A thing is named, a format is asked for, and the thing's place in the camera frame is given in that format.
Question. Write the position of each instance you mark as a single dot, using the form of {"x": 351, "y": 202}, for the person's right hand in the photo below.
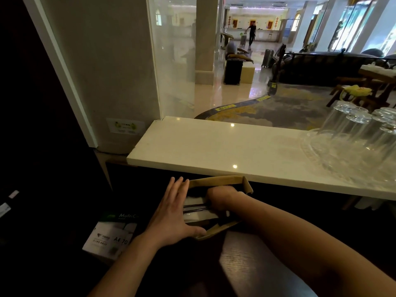
{"x": 220, "y": 197}

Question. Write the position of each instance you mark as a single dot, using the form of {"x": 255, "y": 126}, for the person's left hand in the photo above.
{"x": 168, "y": 218}

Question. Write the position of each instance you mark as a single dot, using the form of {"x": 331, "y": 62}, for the person's left thumb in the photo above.
{"x": 195, "y": 232}

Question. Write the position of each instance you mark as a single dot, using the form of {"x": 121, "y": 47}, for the brown cardboard box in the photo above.
{"x": 230, "y": 182}

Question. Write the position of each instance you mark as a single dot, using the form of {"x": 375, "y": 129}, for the person's right forearm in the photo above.
{"x": 297, "y": 244}

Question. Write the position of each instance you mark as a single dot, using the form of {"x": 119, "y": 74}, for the person's left forearm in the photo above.
{"x": 126, "y": 269}

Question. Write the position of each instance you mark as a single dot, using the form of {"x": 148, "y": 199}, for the white paper packet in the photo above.
{"x": 198, "y": 217}

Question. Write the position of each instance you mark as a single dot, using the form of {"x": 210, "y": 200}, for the black thin sticks bundle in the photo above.
{"x": 195, "y": 208}

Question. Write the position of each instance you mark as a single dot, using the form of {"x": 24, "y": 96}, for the white green paper ream box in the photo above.
{"x": 106, "y": 236}

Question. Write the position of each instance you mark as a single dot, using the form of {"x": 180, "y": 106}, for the clear glass tray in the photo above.
{"x": 321, "y": 157}

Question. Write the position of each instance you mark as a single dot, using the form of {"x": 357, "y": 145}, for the black suitcase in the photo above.
{"x": 233, "y": 71}

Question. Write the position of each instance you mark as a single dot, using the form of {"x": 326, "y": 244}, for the beige bench block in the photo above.
{"x": 248, "y": 72}

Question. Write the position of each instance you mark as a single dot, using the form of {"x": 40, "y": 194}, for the clear glass partition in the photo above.
{"x": 173, "y": 58}

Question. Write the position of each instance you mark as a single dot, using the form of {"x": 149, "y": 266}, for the clear drinking glass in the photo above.
{"x": 355, "y": 132}
{"x": 385, "y": 115}
{"x": 385, "y": 148}
{"x": 338, "y": 119}

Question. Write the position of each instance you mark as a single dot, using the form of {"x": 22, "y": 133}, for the white label tag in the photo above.
{"x": 13, "y": 194}
{"x": 4, "y": 209}

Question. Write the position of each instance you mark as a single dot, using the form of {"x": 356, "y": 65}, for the silver suitcase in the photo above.
{"x": 268, "y": 58}

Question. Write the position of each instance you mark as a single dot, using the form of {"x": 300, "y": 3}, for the grey rolling suitcase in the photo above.
{"x": 243, "y": 40}

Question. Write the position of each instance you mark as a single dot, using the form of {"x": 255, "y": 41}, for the dark sofa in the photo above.
{"x": 315, "y": 68}

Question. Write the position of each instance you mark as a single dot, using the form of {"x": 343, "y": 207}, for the yellow bag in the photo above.
{"x": 355, "y": 91}

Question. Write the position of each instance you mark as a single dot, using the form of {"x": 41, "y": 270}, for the dark wooden chair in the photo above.
{"x": 371, "y": 86}

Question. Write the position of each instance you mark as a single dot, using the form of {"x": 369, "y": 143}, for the green white wall sticker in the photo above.
{"x": 125, "y": 126}

